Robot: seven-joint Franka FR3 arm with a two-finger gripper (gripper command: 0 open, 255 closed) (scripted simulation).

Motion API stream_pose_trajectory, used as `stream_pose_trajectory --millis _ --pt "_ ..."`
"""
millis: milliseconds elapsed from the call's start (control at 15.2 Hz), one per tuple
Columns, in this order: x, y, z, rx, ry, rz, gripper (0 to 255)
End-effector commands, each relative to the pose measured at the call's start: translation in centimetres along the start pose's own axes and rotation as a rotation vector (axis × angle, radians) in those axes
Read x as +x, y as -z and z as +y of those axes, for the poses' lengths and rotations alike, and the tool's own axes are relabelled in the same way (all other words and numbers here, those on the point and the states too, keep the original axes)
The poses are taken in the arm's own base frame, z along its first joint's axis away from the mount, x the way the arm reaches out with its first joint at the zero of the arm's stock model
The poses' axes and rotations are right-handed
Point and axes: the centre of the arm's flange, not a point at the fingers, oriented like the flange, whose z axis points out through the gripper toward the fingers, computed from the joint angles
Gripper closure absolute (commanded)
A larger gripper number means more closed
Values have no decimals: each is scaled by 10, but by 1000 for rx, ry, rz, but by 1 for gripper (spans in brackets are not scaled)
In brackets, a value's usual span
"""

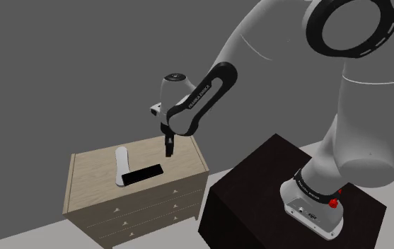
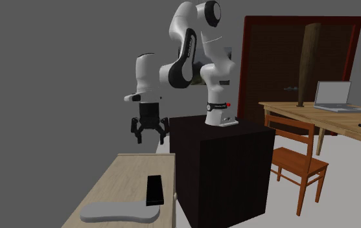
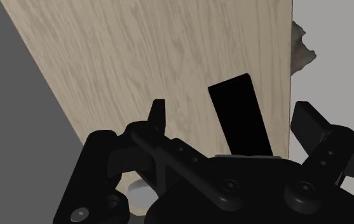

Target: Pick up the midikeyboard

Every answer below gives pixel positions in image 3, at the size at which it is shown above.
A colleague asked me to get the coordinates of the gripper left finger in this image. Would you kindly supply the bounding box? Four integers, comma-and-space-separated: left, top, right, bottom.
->
52, 99, 244, 224

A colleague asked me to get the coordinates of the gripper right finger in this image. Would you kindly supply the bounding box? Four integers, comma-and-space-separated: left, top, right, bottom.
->
283, 101, 354, 216

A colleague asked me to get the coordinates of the pale grey round object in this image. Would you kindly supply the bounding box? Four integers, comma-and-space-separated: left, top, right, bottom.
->
126, 179, 160, 216

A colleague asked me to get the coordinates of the black flat rectangular object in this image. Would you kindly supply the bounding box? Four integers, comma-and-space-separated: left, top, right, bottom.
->
207, 73, 274, 157

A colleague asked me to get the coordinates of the grey rough-edged lump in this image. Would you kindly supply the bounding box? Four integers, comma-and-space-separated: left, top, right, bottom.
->
290, 20, 317, 77

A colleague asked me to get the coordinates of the light wooden table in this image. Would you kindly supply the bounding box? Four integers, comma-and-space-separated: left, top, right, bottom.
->
0, 0, 294, 216

